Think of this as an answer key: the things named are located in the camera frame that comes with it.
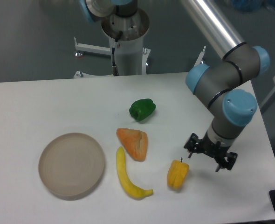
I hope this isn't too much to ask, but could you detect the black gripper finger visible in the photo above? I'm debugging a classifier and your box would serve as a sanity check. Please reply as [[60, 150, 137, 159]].
[[215, 152, 237, 172], [184, 133, 199, 158]]

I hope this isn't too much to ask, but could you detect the blue plastic bag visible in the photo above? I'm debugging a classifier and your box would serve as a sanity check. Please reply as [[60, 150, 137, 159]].
[[228, 0, 275, 13]]

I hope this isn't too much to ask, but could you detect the orange bell pepper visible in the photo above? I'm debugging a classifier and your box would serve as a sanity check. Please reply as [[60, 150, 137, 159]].
[[116, 128, 148, 161]]

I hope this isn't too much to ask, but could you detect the yellow bell pepper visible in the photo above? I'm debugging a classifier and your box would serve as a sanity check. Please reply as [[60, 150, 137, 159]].
[[167, 158, 189, 189]]

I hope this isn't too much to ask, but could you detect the green bell pepper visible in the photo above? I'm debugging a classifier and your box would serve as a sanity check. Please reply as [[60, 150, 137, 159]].
[[129, 98, 156, 121]]

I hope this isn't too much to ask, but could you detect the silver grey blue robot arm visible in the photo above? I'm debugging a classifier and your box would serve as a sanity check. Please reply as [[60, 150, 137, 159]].
[[79, 0, 270, 170]]

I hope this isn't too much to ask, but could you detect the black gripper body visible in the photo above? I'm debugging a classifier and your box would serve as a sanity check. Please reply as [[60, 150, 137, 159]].
[[197, 133, 231, 161]]

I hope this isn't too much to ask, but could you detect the long yellow chili pepper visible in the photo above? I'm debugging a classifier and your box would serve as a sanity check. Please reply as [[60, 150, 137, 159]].
[[116, 147, 153, 200]]

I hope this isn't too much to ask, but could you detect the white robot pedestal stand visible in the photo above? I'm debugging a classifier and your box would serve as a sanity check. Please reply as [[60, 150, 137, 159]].
[[73, 9, 207, 79]]

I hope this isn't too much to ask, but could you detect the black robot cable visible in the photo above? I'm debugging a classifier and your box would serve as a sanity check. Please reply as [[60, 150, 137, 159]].
[[111, 30, 123, 77]]

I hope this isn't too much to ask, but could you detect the beige round plate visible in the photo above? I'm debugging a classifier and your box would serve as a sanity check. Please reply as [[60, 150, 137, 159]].
[[38, 133, 105, 200]]

